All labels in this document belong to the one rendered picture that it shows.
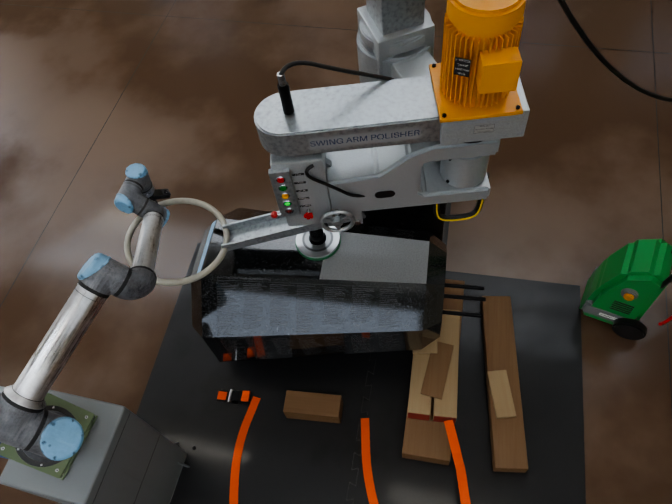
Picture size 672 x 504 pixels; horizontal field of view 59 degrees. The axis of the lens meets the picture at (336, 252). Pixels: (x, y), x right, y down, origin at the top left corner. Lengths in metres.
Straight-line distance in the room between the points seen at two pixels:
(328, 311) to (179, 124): 2.42
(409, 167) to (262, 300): 1.00
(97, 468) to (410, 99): 1.87
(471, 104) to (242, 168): 2.47
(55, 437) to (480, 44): 1.95
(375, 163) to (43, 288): 2.62
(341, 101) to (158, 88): 3.08
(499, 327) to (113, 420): 2.03
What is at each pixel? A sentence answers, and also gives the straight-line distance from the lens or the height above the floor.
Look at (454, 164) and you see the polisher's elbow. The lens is 2.38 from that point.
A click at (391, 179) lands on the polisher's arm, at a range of 2.35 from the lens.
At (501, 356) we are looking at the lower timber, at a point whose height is 0.11.
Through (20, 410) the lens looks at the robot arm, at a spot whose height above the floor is 1.30.
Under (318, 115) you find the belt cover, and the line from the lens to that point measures 2.15.
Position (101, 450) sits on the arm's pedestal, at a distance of 2.68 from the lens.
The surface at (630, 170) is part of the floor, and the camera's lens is 4.37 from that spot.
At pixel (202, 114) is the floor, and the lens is 4.76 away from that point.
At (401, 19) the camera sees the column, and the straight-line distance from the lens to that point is 2.62.
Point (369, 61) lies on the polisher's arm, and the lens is 2.71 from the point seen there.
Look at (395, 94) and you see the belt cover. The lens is 2.20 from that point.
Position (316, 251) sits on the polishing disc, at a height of 0.83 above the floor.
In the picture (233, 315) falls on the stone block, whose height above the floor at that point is 0.66.
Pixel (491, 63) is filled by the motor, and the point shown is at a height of 1.94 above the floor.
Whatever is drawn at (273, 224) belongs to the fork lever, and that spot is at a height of 0.95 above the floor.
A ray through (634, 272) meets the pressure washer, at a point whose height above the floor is 0.54.
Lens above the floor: 3.20
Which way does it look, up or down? 58 degrees down
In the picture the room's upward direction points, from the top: 10 degrees counter-clockwise
